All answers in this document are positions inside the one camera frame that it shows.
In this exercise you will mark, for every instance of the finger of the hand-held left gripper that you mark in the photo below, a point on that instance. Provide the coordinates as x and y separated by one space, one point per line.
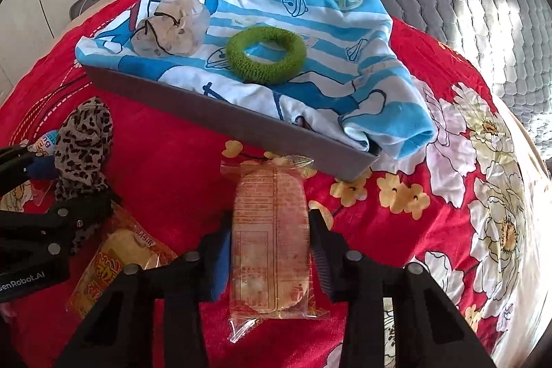
41 169
43 225

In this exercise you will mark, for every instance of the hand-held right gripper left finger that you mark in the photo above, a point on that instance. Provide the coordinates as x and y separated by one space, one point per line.
220 264

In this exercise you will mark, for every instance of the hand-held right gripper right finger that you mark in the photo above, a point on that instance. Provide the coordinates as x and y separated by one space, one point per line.
323 269

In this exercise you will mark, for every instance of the red toy egg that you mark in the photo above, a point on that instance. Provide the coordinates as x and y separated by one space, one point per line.
45 144

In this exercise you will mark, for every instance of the leopard print scrunchie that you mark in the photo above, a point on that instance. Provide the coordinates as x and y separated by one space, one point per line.
82 144

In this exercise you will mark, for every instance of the orange biscuit snack packet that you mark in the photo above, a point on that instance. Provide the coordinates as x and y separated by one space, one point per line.
269 221

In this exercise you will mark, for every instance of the yellow cake snack packet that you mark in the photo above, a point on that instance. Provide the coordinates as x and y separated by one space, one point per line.
116 243

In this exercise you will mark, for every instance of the grey shallow box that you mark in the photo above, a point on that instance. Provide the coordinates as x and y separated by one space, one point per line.
215 113

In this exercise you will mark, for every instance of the sheer pink scrunchie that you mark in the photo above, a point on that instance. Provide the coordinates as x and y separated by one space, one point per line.
185 27

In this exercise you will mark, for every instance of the green fuzzy scrunchie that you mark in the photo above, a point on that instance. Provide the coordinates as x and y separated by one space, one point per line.
235 55

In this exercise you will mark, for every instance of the red floral blanket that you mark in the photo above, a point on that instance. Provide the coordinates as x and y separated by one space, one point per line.
172 178

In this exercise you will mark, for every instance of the blue striped cartoon towel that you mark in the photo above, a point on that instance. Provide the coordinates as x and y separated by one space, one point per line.
336 49

